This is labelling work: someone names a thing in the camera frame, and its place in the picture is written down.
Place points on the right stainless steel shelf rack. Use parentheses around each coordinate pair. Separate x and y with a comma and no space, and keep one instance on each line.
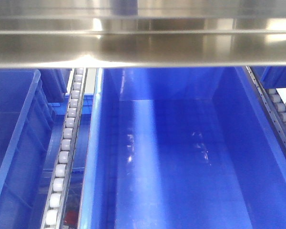
(141,33)

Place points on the large blue target bin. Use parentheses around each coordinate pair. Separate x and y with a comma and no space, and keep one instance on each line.
(182,148)

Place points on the blue bin behind neighbour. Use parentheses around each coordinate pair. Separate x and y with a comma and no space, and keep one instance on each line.
(54,83)

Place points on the blue bin left neighbour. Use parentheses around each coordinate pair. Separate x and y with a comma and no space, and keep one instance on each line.
(26,121)

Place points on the white roller track left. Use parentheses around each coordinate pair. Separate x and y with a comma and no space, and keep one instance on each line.
(60,180)

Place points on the white roller track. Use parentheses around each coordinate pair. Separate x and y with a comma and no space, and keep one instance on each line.
(273,104)
(60,180)

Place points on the white roller track right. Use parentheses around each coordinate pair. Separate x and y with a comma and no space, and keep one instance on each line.
(273,104)

